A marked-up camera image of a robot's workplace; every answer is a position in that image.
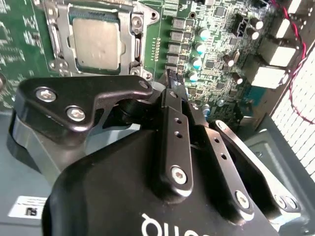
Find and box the metal socket cover frame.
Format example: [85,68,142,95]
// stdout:
[55,2,138,76]

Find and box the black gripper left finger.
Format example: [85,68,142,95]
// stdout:
[7,69,195,198]

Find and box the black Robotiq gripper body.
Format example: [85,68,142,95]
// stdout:
[41,127,283,236]

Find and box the silver CPU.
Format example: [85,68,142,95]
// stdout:
[68,7,125,72]

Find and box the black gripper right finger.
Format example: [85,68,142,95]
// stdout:
[176,72,303,226]

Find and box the thin metal locking lever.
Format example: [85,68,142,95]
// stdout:
[132,33,146,72]

